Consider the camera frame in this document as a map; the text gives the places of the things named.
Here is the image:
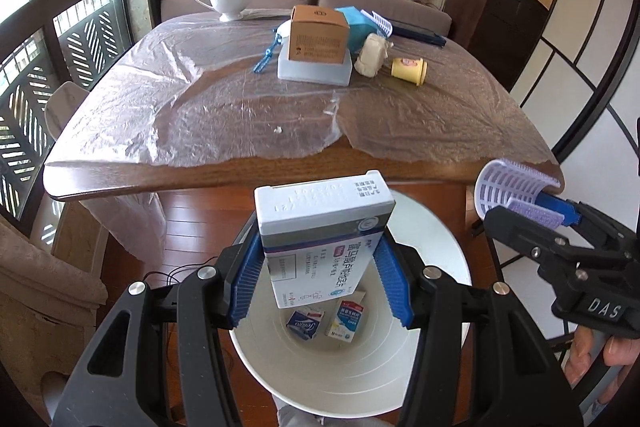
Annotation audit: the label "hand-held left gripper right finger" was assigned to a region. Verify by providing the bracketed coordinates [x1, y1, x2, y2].
[372, 232, 583, 427]

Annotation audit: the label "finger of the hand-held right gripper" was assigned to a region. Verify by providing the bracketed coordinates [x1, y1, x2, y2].
[537, 193, 640, 258]
[482, 204, 626, 290]

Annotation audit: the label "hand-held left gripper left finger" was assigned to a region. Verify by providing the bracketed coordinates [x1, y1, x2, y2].
[52, 232, 266, 427]

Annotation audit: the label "white and purple hair roller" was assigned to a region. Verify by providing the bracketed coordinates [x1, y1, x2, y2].
[474, 158, 568, 230]

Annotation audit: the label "white medicine box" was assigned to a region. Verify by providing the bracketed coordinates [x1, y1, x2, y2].
[254, 170, 397, 310]

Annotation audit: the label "white trash bin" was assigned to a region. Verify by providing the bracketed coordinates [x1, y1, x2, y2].
[227, 189, 473, 418]

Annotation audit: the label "yellow toy cup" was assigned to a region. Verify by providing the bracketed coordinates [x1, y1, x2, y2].
[390, 57, 429, 86]

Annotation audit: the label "light blue drawstring bag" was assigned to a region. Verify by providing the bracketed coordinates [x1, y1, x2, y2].
[252, 6, 383, 74]

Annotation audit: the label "person's right hand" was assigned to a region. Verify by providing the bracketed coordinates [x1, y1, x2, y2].
[564, 324, 640, 423]

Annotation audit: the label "small white green carton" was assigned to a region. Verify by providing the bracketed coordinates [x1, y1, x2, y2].
[325, 301, 365, 344]

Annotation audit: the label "small blue carton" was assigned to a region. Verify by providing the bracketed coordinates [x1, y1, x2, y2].
[286, 307, 326, 340]

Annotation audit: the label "wooden dining table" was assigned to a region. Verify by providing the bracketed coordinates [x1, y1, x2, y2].
[42, 9, 566, 258]

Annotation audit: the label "person's grey trousers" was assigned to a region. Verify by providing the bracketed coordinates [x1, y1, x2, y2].
[272, 394, 328, 427]

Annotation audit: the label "white black framed partition screen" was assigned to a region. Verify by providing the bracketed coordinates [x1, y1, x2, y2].
[505, 0, 640, 343]

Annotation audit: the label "dark wooden cabinet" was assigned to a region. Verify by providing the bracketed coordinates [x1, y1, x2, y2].
[442, 0, 551, 78]

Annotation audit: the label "beige armchair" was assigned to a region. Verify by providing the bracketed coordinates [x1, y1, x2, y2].
[0, 212, 108, 408]

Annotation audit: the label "white rectangular box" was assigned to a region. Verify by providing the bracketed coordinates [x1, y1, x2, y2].
[276, 34, 353, 86]

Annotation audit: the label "dark blue flat case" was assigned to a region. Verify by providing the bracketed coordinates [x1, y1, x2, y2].
[390, 19, 447, 48]

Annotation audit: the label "beige cloth lump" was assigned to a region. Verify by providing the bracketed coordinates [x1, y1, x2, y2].
[354, 33, 392, 78]

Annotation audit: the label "white chair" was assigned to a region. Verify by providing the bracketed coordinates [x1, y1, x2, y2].
[44, 81, 91, 142]

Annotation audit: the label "brown cardboard box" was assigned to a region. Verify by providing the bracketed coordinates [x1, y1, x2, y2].
[288, 5, 351, 64]

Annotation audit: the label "white plastic lattice piece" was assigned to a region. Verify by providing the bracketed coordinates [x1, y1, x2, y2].
[360, 8, 396, 38]

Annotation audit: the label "patterned balcony railing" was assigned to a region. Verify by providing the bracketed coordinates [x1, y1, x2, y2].
[0, 4, 126, 218]

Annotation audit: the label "black cable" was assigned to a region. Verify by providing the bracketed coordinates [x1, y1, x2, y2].
[142, 263, 221, 288]

